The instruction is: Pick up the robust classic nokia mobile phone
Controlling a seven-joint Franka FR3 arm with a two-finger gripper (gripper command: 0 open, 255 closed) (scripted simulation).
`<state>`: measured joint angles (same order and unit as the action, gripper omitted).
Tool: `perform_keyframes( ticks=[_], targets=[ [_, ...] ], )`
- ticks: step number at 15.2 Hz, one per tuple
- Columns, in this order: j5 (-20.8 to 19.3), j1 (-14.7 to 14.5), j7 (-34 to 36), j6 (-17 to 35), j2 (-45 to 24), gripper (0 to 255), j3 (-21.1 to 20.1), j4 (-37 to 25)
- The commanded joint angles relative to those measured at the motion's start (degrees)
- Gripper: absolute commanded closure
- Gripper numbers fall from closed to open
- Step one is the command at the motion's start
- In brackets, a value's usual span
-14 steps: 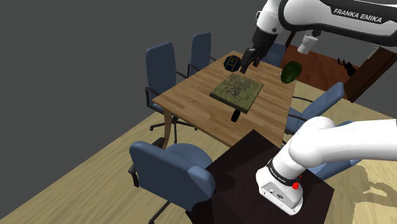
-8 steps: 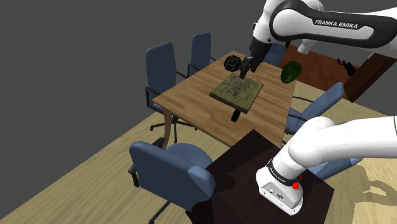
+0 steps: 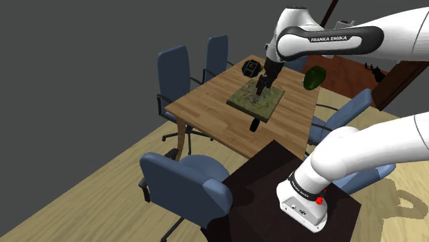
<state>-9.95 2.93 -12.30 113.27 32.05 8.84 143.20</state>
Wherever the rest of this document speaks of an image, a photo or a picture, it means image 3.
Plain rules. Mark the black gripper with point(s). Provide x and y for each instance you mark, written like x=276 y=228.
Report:
x=273 y=68

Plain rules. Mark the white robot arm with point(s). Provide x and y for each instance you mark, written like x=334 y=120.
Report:
x=368 y=150

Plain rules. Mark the dark blue polyhedron with yellow edges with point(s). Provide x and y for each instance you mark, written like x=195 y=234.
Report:
x=250 y=68

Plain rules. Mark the mossy green square slab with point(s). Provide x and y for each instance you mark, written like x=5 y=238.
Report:
x=248 y=102

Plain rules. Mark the blue office chair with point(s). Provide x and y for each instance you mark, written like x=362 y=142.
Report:
x=182 y=189
x=298 y=63
x=352 y=110
x=173 y=72
x=217 y=53

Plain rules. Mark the small black cylinder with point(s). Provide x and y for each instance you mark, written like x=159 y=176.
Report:
x=254 y=125

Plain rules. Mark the green bell pepper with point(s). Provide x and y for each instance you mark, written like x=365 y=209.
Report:
x=314 y=77

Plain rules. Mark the wooden table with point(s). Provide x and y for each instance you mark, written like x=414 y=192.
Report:
x=214 y=117

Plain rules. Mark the reddish brown wooden sideboard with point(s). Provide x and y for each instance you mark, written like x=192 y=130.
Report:
x=345 y=78

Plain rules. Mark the dark robot stand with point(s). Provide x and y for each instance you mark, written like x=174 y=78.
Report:
x=261 y=174

